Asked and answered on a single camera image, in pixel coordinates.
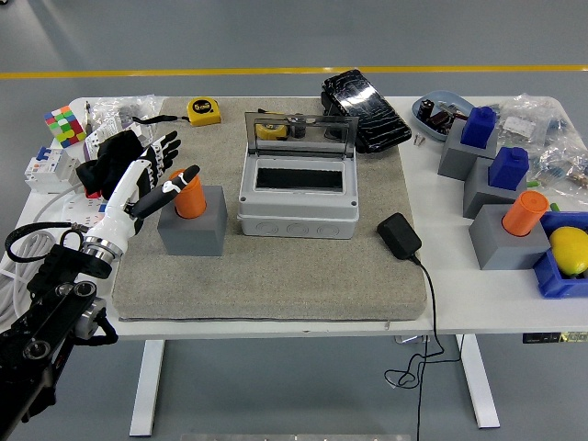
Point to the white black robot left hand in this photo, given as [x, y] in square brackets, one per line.
[117, 211]

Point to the orange cylinder battery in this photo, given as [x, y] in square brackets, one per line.
[190, 202]
[523, 216]

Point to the transparent hinged box lid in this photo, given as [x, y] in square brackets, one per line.
[342, 133]

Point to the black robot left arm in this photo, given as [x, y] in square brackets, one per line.
[46, 317]

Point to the white purple small box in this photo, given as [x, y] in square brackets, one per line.
[94, 140]

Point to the grey plastic junction box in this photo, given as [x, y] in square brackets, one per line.
[298, 206]

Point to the blue block battery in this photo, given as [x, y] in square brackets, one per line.
[507, 170]
[478, 128]

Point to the black cloth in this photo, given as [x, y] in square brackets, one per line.
[108, 161]

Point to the grey block holder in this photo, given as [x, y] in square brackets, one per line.
[457, 161]
[193, 236]
[500, 248]
[478, 197]

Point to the white circuit breaker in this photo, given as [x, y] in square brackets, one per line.
[48, 167]

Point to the pen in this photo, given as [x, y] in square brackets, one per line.
[87, 117]

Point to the large colourful puzzle cube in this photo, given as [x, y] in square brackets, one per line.
[64, 126]

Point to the grey-brown mat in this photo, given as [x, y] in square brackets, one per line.
[275, 275]

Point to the yellow round tape measure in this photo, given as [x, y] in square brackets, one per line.
[271, 131]

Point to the white table leg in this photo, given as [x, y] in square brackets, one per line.
[480, 386]
[147, 390]

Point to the small black cylinder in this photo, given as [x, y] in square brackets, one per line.
[299, 130]

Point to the black glossy case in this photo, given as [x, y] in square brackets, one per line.
[367, 110]

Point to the black power adapter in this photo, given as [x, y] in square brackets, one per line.
[399, 235]

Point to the black capacitor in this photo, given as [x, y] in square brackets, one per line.
[426, 108]

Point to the brown electronic component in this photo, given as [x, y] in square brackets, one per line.
[441, 120]

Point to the blue-grey dish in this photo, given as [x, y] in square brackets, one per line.
[448, 98]

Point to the clear plastic parts bag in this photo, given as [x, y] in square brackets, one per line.
[528, 121]
[565, 167]

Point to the blue plastic bin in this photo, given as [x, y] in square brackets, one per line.
[556, 285]

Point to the black table control panel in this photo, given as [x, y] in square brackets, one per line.
[551, 337]

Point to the yellow lemon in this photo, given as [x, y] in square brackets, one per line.
[569, 250]

